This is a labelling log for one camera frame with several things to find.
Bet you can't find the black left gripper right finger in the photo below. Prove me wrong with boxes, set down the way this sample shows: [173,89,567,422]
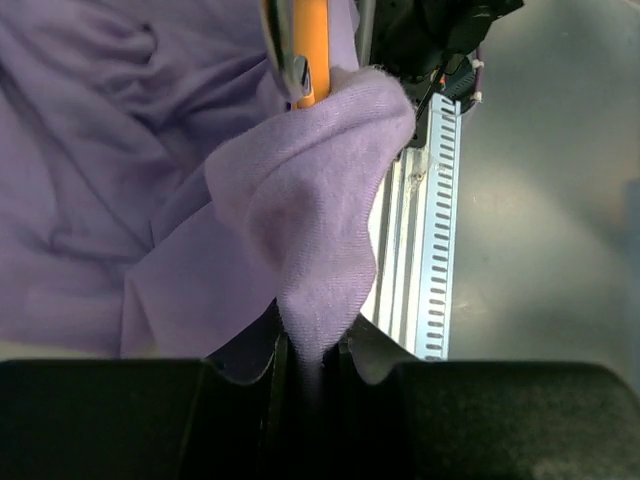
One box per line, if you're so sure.
[329,319,639,479]

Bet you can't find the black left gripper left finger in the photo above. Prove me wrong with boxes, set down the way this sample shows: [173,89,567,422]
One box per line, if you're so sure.
[1,307,288,479]

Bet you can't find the lilac t shirt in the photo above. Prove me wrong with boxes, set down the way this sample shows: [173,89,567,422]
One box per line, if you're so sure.
[1,1,414,361]

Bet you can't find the orange brown hanger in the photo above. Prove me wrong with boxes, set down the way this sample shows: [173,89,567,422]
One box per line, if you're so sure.
[258,0,330,109]

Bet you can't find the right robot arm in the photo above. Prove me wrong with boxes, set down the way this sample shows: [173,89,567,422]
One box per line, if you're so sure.
[356,0,524,83]

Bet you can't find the aluminium mounting rail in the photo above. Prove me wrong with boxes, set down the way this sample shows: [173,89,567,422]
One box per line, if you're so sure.
[362,94,462,361]

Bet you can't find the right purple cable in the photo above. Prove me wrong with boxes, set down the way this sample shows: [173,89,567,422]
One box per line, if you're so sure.
[469,44,489,106]

